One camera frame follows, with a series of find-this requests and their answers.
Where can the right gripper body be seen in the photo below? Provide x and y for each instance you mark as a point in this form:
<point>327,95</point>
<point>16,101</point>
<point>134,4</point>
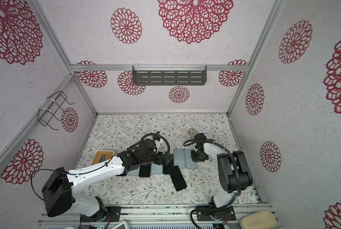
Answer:
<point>198,154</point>

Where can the pale green phone case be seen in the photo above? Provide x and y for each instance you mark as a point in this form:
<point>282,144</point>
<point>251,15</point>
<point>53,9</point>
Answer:
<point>179,158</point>
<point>156,169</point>
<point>190,164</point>
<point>134,172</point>

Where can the black phone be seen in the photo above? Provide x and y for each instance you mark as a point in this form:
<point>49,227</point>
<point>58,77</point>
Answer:
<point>167,167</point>
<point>177,178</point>

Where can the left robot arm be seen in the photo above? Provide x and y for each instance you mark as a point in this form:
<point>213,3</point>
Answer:
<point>62,191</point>

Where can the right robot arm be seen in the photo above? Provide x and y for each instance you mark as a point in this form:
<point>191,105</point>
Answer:
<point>233,170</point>

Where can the crumpled clear plastic bag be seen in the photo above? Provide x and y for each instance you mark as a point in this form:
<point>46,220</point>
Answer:
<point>192,132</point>

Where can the beige sponge pad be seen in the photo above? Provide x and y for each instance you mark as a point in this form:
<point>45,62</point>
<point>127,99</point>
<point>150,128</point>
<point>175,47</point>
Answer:
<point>259,220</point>

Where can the white wooden-top tissue box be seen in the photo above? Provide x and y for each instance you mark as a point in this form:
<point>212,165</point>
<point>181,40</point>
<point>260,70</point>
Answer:
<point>101,156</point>

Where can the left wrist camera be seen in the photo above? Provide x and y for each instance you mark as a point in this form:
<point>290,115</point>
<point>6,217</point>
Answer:
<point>158,143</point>

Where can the grey metal wall shelf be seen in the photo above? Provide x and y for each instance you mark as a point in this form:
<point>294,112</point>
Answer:
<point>169,76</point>

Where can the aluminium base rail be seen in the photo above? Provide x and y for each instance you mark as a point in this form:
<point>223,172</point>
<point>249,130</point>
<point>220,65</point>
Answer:
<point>158,217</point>

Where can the black wire wall rack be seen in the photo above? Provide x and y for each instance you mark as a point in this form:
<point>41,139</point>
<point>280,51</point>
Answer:
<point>46,114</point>

